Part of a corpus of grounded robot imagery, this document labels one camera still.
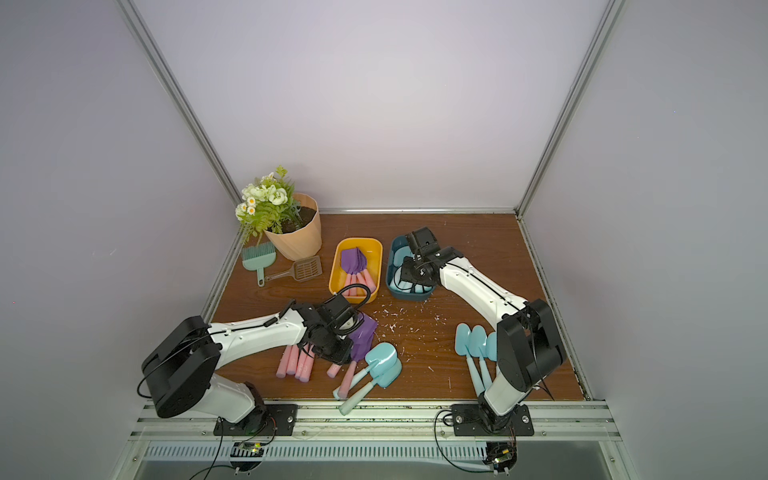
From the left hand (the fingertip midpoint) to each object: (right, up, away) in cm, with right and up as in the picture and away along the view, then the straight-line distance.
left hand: (352, 360), depth 82 cm
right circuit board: (+38, -18, -12) cm, 43 cm away
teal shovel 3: (+31, +3, +3) cm, 32 cm away
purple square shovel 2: (-4, +23, +18) cm, 30 cm away
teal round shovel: (+14, +20, +13) cm, 27 cm away
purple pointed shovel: (-1, +23, +18) cm, 30 cm away
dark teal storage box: (+14, +31, +23) cm, 41 cm away
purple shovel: (-19, 0, -1) cm, 19 cm away
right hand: (+17, +28, +5) cm, 33 cm away
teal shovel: (+7, +1, 0) cm, 7 cm away
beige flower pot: (-18, +34, +12) cm, 41 cm away
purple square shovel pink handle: (+3, +20, +13) cm, 24 cm away
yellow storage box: (+4, +31, +21) cm, 37 cm away
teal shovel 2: (+9, -4, -3) cm, 10 cm away
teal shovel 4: (+36, +3, +2) cm, 36 cm away
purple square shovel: (-2, +26, +19) cm, 32 cm away
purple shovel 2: (-16, 0, -2) cm, 17 cm away
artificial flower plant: (-24, +45, +1) cm, 51 cm away
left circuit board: (-25, -18, -11) cm, 32 cm away
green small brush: (-38, +27, +25) cm, 53 cm away
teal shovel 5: (+40, +3, +3) cm, 41 cm away
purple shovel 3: (-12, 0, -3) cm, 12 cm away
